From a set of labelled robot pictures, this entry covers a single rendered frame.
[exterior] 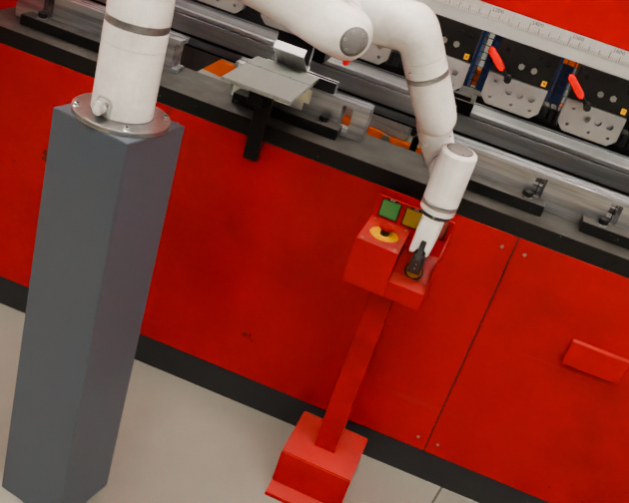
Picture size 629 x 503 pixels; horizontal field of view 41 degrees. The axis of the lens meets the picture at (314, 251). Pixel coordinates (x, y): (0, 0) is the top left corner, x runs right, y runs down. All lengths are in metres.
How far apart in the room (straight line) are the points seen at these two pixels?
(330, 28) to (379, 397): 1.22
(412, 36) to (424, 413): 1.17
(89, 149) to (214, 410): 1.14
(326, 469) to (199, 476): 0.34
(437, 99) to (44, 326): 0.96
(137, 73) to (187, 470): 1.17
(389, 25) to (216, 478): 1.29
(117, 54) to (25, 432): 0.93
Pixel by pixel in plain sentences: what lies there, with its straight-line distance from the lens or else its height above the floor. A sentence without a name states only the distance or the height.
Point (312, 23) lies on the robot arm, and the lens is 1.59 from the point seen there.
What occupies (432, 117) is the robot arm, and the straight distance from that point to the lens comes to 1.78.
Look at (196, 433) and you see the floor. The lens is 2.46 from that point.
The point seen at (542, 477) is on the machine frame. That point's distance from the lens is 2.53.
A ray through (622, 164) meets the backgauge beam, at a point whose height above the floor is 0.98.
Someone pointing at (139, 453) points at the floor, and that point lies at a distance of 2.36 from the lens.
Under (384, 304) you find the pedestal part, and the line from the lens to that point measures 2.07.
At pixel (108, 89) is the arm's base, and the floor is 1.07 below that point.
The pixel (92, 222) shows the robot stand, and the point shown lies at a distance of 1.67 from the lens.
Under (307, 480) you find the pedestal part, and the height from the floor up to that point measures 0.06.
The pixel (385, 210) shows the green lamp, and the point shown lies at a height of 0.81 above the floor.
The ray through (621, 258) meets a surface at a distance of 2.18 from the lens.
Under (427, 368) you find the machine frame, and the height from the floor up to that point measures 0.37.
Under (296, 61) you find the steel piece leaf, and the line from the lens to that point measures 2.23.
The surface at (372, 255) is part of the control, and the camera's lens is 1.96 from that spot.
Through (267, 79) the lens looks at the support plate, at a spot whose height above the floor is 1.00.
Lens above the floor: 1.62
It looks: 27 degrees down
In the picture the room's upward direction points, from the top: 18 degrees clockwise
